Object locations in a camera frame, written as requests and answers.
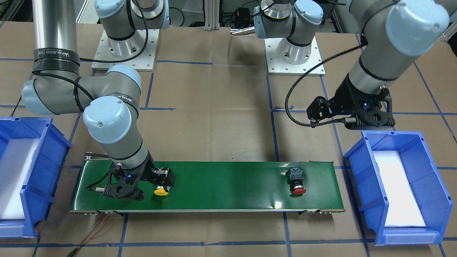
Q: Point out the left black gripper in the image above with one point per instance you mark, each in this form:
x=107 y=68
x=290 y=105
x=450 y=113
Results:
x=345 y=94

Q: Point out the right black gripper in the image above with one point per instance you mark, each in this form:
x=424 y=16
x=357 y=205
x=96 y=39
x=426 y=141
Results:
x=149 y=169

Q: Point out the yellow push button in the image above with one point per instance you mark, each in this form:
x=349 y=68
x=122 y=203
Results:
x=161 y=191

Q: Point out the red push button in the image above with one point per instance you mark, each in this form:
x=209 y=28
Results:
x=295 y=180

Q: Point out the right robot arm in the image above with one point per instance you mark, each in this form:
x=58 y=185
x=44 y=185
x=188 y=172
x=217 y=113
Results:
x=109 y=103

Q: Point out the green conveyor belt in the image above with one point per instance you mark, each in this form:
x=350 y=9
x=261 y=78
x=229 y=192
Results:
x=218 y=187

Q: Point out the blue plastic bin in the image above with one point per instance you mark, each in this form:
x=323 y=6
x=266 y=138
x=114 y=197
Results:
x=433 y=199
x=38 y=190

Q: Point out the white foam pad bin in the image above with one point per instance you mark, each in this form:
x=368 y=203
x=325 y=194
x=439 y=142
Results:
x=403 y=210
x=14 y=165

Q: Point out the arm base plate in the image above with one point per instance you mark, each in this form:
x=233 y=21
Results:
x=283 y=58
x=144 y=51

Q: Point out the aluminium frame post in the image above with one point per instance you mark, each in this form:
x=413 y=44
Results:
x=212 y=15

